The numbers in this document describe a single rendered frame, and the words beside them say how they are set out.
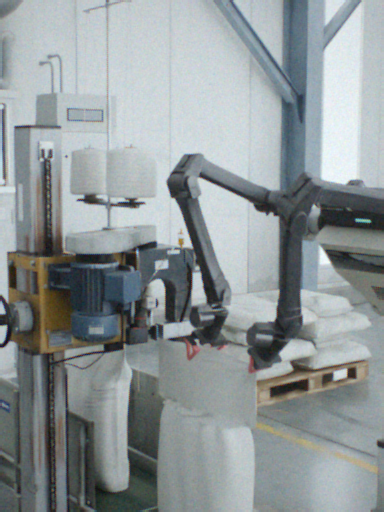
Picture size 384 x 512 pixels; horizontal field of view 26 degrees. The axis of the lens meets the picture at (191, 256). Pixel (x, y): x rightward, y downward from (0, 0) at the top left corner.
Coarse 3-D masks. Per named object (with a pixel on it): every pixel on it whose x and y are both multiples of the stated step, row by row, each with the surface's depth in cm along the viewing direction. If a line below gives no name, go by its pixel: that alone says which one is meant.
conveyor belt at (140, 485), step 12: (132, 468) 345; (132, 480) 332; (144, 480) 332; (156, 480) 332; (96, 492) 320; (108, 492) 320; (120, 492) 320; (132, 492) 320; (144, 492) 320; (156, 492) 320; (96, 504) 309; (108, 504) 309; (120, 504) 309; (132, 504) 309; (144, 504) 309; (156, 504) 309
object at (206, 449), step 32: (160, 352) 292; (160, 384) 293; (192, 384) 273; (224, 384) 265; (256, 384) 256; (192, 416) 273; (224, 416) 266; (256, 416) 257; (160, 448) 288; (192, 448) 271; (224, 448) 261; (160, 480) 289; (192, 480) 271; (224, 480) 262
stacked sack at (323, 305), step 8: (264, 296) 646; (272, 296) 641; (304, 296) 629; (312, 296) 627; (320, 296) 627; (328, 296) 628; (304, 304) 615; (312, 304) 609; (320, 304) 610; (328, 304) 614; (336, 304) 620; (344, 304) 624; (320, 312) 606; (328, 312) 611; (336, 312) 617; (344, 312) 625
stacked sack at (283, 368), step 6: (276, 366) 579; (282, 366) 583; (288, 366) 586; (258, 372) 569; (264, 372) 572; (270, 372) 574; (276, 372) 577; (282, 372) 580; (288, 372) 586; (258, 378) 568; (264, 378) 572
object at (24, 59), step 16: (32, 0) 585; (16, 16) 574; (32, 16) 586; (16, 32) 575; (32, 32) 586; (0, 48) 576; (16, 48) 576; (32, 48) 587; (0, 64) 577; (16, 64) 578; (32, 64) 588; (16, 80) 579; (32, 80) 589
